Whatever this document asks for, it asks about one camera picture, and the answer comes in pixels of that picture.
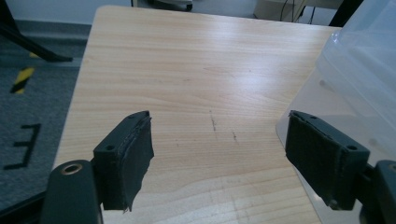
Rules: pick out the black stand leg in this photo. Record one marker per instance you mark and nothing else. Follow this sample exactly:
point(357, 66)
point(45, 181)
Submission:
point(37, 49)
point(345, 12)

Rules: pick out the clear plastic storage box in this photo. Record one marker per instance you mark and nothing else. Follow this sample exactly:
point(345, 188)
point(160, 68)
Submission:
point(367, 77)

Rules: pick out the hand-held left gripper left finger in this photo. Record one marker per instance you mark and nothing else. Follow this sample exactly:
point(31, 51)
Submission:
point(124, 161)

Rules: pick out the yellow black floor tape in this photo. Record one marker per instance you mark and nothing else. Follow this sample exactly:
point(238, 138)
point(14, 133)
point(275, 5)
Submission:
point(23, 76)

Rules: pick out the black tape floor marking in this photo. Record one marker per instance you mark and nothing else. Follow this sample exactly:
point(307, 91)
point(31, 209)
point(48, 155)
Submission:
point(32, 141)

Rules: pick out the light wooden desk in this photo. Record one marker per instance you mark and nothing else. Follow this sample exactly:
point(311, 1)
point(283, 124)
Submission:
point(271, 11)

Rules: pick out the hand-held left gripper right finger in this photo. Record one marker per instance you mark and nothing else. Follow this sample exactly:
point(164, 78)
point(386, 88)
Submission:
point(323, 161)

